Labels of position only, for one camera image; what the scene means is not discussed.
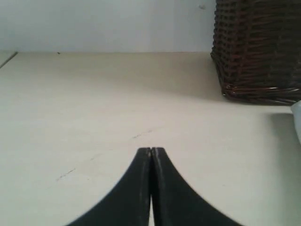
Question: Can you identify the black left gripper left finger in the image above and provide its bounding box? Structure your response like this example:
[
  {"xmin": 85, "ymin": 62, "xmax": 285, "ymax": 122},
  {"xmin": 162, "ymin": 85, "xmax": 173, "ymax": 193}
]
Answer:
[{"xmin": 69, "ymin": 147, "xmax": 151, "ymax": 226}]

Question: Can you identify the dark brown wicker basket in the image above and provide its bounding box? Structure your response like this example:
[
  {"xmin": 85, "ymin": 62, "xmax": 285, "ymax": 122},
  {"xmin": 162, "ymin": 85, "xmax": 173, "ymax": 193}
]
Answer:
[{"xmin": 211, "ymin": 0, "xmax": 301, "ymax": 105}]

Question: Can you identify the white t-shirt with red logo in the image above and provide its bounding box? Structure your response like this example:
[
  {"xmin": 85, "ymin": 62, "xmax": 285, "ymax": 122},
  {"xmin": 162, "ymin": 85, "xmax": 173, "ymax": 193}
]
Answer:
[{"xmin": 291, "ymin": 101, "xmax": 301, "ymax": 143}]

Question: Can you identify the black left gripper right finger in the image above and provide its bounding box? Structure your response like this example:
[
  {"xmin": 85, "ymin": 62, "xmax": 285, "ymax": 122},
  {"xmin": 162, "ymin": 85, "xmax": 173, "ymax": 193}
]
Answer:
[{"xmin": 150, "ymin": 147, "xmax": 239, "ymax": 226}]

